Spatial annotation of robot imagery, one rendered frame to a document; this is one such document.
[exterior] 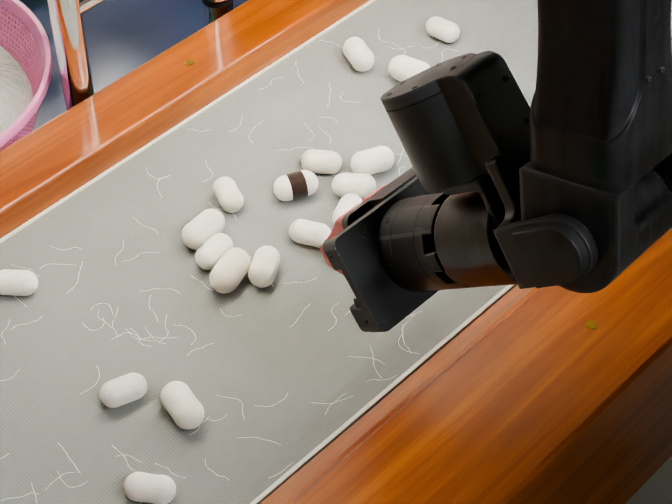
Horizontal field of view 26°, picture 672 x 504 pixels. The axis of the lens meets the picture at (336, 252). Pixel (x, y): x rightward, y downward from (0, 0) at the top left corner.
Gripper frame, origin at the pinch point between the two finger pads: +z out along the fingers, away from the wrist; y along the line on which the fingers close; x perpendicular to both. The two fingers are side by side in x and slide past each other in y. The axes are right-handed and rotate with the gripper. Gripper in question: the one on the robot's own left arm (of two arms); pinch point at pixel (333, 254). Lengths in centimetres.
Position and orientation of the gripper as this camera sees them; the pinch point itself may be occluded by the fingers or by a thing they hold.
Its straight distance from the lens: 95.3
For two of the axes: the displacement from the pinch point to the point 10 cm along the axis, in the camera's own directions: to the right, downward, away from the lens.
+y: -7.0, 5.2, -4.9
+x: 4.7, 8.5, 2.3
